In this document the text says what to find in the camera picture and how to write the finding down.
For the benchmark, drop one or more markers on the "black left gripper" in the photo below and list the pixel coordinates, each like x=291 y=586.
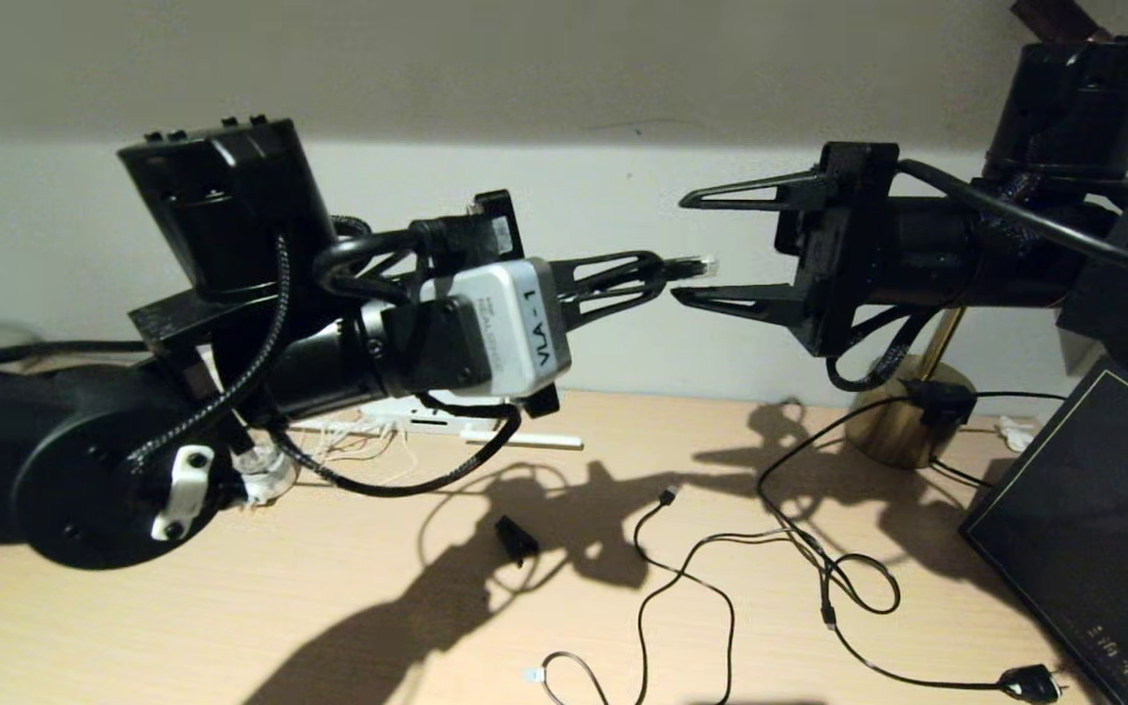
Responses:
x=497 y=225

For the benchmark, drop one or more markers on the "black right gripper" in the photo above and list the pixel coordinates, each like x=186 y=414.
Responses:
x=848 y=245

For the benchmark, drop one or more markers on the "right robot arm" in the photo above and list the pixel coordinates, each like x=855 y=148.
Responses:
x=1073 y=108

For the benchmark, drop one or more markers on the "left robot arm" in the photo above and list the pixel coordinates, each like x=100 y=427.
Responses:
x=84 y=470

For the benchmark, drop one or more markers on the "white router with antennas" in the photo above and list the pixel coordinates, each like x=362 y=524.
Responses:
x=525 y=441

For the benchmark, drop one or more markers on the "clear bulb white plug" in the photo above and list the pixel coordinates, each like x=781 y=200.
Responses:
x=265 y=480

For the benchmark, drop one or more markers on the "brass desk lamp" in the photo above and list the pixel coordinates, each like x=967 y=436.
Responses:
x=892 y=441

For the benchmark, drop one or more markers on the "small black clip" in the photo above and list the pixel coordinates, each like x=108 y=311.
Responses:
x=517 y=539

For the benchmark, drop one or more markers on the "small white plastic piece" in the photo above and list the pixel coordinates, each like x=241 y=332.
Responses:
x=1014 y=433

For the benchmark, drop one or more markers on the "dark gift bag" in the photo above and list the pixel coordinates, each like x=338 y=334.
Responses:
x=1073 y=529

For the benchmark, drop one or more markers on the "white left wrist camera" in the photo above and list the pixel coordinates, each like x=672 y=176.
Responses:
x=515 y=323

